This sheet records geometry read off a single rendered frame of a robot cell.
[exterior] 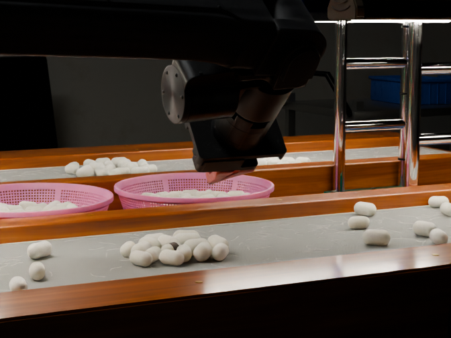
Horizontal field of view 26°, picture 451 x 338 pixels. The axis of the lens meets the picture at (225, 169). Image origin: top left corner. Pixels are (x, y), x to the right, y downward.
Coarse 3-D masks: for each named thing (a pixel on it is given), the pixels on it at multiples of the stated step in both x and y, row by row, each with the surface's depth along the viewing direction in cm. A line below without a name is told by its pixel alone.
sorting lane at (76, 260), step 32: (224, 224) 144; (256, 224) 145; (288, 224) 145; (320, 224) 145; (384, 224) 145; (448, 224) 145; (0, 256) 125; (64, 256) 125; (96, 256) 125; (192, 256) 125; (256, 256) 125; (288, 256) 125; (320, 256) 125; (0, 288) 110; (32, 288) 110
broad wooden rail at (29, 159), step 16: (144, 144) 221; (160, 144) 221; (176, 144) 221; (192, 144) 221; (288, 144) 225; (304, 144) 226; (320, 144) 228; (352, 144) 232; (368, 144) 234; (384, 144) 235; (0, 160) 198; (16, 160) 199; (32, 160) 201; (48, 160) 202; (64, 160) 204; (80, 160) 205
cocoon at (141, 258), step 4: (132, 252) 120; (136, 252) 120; (140, 252) 119; (144, 252) 119; (132, 256) 120; (136, 256) 119; (140, 256) 119; (144, 256) 119; (148, 256) 119; (132, 260) 120; (136, 260) 119; (140, 260) 119; (144, 260) 119; (148, 260) 119; (136, 264) 120; (140, 264) 119; (144, 264) 119; (148, 264) 119
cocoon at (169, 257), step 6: (162, 252) 120; (168, 252) 120; (174, 252) 119; (180, 252) 120; (162, 258) 120; (168, 258) 119; (174, 258) 119; (180, 258) 119; (174, 264) 119; (180, 264) 120
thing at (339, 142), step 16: (336, 32) 183; (336, 48) 184; (336, 64) 184; (352, 64) 185; (368, 64) 186; (384, 64) 188; (400, 64) 189; (336, 80) 185; (336, 96) 185; (400, 96) 192; (336, 112) 185; (400, 112) 192; (336, 128) 186; (352, 128) 187; (368, 128) 188; (384, 128) 190; (400, 128) 192; (336, 144) 186; (400, 144) 193; (336, 160) 187; (400, 160) 193; (336, 176) 187; (400, 176) 194
